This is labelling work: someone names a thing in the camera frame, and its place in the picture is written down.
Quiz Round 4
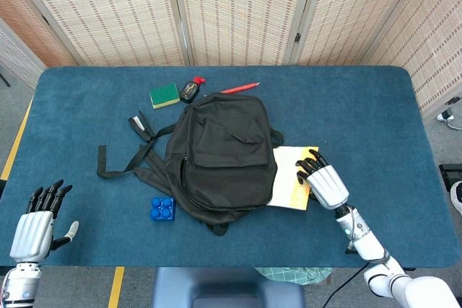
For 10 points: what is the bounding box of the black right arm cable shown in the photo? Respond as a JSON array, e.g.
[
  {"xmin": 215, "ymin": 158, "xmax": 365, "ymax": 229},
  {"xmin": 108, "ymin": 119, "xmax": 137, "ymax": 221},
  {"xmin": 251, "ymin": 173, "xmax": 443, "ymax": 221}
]
[{"xmin": 322, "ymin": 263, "xmax": 370, "ymax": 308}]

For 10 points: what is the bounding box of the green checked cloth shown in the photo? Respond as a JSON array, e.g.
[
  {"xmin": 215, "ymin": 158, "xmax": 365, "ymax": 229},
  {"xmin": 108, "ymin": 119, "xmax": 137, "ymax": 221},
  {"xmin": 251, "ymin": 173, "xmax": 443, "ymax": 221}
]
[{"xmin": 255, "ymin": 267, "xmax": 333, "ymax": 286}]

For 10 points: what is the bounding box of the black ink bottle red cap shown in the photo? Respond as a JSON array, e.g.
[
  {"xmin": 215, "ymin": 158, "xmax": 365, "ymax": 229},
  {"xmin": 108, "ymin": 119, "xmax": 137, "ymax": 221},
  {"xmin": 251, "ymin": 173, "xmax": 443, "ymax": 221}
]
[{"xmin": 179, "ymin": 76, "xmax": 206, "ymax": 105}]

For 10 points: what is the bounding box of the black floor box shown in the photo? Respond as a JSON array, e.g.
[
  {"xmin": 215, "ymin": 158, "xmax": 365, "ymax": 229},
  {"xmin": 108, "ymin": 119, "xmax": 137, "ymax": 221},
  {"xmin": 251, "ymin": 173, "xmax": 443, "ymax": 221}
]
[{"xmin": 439, "ymin": 163, "xmax": 462, "ymax": 193}]

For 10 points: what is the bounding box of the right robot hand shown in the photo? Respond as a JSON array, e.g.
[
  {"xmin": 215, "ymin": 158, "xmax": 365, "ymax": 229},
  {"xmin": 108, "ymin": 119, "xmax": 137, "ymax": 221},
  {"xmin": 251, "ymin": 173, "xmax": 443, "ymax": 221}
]
[{"xmin": 295, "ymin": 149, "xmax": 350, "ymax": 211}]

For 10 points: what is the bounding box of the blue-grey robot torso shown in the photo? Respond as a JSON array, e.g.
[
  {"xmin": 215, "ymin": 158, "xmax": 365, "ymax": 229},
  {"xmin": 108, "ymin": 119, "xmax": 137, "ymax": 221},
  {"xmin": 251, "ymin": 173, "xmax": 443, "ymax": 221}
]
[{"xmin": 151, "ymin": 267, "xmax": 307, "ymax": 308}]

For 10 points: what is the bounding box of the black stapler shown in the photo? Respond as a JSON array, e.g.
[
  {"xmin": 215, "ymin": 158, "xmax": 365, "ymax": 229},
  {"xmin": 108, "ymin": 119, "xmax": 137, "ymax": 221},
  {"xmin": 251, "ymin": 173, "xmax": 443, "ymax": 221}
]
[{"xmin": 128, "ymin": 110, "xmax": 156, "ymax": 142}]

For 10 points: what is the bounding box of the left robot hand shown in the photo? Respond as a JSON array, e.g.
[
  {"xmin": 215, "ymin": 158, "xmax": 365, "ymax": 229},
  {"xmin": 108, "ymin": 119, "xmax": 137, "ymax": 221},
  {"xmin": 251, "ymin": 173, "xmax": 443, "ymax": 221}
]
[{"xmin": 9, "ymin": 179, "xmax": 79, "ymax": 264}]

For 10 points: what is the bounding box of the red pencil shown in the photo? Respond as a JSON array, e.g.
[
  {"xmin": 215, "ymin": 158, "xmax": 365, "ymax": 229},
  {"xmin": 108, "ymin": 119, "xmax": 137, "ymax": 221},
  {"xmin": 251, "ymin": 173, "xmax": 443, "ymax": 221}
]
[{"xmin": 219, "ymin": 82, "xmax": 261, "ymax": 94}]

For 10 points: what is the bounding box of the white and yellow notebook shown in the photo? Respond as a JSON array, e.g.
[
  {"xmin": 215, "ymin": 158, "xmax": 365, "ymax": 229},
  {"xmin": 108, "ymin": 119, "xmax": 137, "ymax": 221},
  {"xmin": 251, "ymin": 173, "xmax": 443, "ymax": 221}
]
[{"xmin": 266, "ymin": 146, "xmax": 320, "ymax": 211}]

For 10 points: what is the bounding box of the woven folding screen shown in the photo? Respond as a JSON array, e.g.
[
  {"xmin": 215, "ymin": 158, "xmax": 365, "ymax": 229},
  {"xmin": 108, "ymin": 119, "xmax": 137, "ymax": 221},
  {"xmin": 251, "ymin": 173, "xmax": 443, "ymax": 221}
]
[{"xmin": 0, "ymin": 0, "xmax": 462, "ymax": 116}]

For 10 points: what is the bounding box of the green and yellow sponge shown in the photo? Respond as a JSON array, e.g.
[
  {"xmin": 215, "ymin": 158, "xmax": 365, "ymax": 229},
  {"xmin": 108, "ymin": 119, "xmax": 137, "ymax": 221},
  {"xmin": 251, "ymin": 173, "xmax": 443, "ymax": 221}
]
[{"xmin": 149, "ymin": 83, "xmax": 181, "ymax": 110}]

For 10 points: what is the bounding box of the black fabric backpack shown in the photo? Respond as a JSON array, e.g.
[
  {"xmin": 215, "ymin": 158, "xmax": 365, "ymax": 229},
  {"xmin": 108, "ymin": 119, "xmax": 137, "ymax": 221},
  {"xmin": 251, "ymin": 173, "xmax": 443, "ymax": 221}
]
[{"xmin": 96, "ymin": 92, "xmax": 285, "ymax": 236}]

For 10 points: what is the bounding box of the white shoe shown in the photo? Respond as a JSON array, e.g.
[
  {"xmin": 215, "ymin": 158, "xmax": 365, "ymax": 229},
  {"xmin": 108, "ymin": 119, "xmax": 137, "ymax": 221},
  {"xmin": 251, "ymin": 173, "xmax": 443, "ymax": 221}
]
[{"xmin": 436, "ymin": 107, "xmax": 456, "ymax": 123}]

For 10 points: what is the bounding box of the blue felt table cover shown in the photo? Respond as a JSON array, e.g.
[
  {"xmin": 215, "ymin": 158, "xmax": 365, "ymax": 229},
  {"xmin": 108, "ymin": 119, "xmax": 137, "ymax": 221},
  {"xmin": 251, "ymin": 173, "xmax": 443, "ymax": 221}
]
[{"xmin": 0, "ymin": 66, "xmax": 462, "ymax": 268}]

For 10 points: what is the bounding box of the blue toy building block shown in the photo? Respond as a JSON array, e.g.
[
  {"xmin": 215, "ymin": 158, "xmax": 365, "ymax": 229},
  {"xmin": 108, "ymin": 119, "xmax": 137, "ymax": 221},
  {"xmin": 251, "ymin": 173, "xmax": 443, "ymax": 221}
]
[{"xmin": 149, "ymin": 196, "xmax": 177, "ymax": 222}]

